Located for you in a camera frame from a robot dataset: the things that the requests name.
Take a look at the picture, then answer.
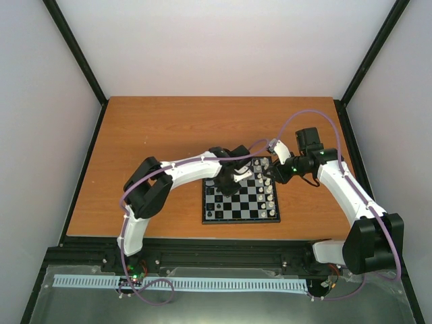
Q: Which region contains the black and white chessboard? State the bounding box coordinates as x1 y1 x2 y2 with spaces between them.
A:
202 156 281 224

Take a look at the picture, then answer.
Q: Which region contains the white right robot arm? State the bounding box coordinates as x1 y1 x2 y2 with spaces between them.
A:
265 128 404 277

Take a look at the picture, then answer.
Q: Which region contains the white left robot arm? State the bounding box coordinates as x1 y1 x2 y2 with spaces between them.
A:
116 145 252 272

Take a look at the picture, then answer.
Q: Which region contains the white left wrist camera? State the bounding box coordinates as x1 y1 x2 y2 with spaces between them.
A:
233 166 254 182

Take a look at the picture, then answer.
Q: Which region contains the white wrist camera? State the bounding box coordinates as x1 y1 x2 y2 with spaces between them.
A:
233 166 254 182
267 138 292 165

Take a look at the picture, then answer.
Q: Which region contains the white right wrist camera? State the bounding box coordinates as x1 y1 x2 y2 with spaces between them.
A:
267 138 292 165

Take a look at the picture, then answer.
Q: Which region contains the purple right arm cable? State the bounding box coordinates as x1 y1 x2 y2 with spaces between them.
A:
275 109 402 301

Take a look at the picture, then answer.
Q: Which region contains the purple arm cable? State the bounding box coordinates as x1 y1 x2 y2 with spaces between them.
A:
275 109 402 301
119 138 271 304

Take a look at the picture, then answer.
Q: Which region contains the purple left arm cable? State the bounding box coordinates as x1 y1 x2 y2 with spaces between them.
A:
119 138 271 304

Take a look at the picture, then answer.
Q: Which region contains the white slotted cable duct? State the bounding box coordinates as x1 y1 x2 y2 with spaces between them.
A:
52 274 308 294

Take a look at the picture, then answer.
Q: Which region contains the black left frame post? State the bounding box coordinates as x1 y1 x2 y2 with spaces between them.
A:
42 0 109 105

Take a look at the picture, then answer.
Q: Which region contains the black frame post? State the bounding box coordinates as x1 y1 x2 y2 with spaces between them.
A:
339 0 411 104
42 0 109 105

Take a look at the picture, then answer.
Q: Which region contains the black aluminium frame rail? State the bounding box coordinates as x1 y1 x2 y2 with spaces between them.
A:
43 237 341 279

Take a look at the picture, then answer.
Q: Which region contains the black right frame post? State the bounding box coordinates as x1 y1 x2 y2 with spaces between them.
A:
339 0 411 104

